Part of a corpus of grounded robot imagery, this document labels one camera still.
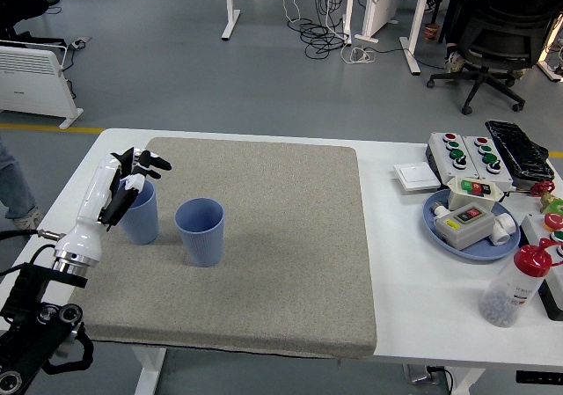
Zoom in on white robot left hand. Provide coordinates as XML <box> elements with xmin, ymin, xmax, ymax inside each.
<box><xmin>55</xmin><ymin>147</ymin><xmax>172</xmax><ymax>265</ymax></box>

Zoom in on white pipe fitting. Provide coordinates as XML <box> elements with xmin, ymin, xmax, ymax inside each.
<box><xmin>490</xmin><ymin>212</ymin><xmax>516</xmax><ymax>246</ymax></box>

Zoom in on black plastic tray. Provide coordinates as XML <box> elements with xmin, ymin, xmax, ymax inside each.
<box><xmin>485</xmin><ymin>120</ymin><xmax>556</xmax><ymax>180</ymax></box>

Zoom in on blue ribbed cup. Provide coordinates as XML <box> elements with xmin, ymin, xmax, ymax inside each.
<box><xmin>174</xmin><ymin>198</ymin><xmax>226</xmax><ymax>268</ymax></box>
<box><xmin>116</xmin><ymin>178</ymin><xmax>159</xmax><ymax>245</ymax></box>

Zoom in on black table control panel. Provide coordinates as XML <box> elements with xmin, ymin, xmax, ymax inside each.
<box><xmin>515</xmin><ymin>370</ymin><xmax>563</xmax><ymax>384</ymax></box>

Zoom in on white wall switch panel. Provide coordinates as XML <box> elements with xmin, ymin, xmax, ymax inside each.
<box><xmin>392</xmin><ymin>161</ymin><xmax>442</xmax><ymax>194</ymax></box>

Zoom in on blue plate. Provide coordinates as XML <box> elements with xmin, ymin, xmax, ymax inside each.
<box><xmin>422</xmin><ymin>188</ymin><xmax>522</xmax><ymax>262</ymax></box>

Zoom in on grey switch box red button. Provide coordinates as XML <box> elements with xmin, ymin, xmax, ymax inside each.
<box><xmin>434</xmin><ymin>204</ymin><xmax>496</xmax><ymax>251</ymax></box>

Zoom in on white switch box green red buttons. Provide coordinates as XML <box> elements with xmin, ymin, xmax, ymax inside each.
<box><xmin>447</xmin><ymin>176</ymin><xmax>506</xmax><ymax>214</ymax></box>

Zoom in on white panel heater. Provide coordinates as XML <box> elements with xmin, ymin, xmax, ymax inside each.
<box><xmin>355</xmin><ymin>0</ymin><xmax>406</xmax><ymax>44</ymax></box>
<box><xmin>0</xmin><ymin>40</ymin><xmax>84</xmax><ymax>131</ymax></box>

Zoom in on black cable bundle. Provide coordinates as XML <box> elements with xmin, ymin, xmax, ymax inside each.
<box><xmin>300</xmin><ymin>0</ymin><xmax>353</xmax><ymax>60</ymax></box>

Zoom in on person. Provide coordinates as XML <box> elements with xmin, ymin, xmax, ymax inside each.
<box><xmin>442</xmin><ymin>0</ymin><xmax>485</xmax><ymax>74</ymax></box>
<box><xmin>0</xmin><ymin>135</ymin><xmax>43</xmax><ymax>232</ymax></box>

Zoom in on white box red mushroom button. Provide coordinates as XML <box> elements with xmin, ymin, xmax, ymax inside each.
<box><xmin>520</xmin><ymin>212</ymin><xmax>563</xmax><ymax>321</ymax></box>

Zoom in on white four-button control box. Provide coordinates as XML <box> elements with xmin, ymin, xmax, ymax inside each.
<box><xmin>428</xmin><ymin>131</ymin><xmax>479</xmax><ymax>180</ymax></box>
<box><xmin>460</xmin><ymin>135</ymin><xmax>515</xmax><ymax>192</ymax></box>

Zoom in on grey-brown mat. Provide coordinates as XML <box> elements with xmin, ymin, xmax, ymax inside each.
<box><xmin>61</xmin><ymin>137</ymin><xmax>378</xmax><ymax>361</ymax></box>

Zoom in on white table leg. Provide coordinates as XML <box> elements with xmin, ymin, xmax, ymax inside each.
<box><xmin>455</xmin><ymin>366</ymin><xmax>487</xmax><ymax>395</ymax></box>
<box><xmin>133</xmin><ymin>346</ymin><xmax>167</xmax><ymax>395</ymax></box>

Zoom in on clear bottle red cap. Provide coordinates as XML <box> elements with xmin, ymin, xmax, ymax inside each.
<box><xmin>479</xmin><ymin>238</ymin><xmax>563</xmax><ymax>328</ymax></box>

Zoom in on red brass valve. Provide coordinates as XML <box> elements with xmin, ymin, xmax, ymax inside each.
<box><xmin>530</xmin><ymin>180</ymin><xmax>556</xmax><ymax>214</ymax></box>

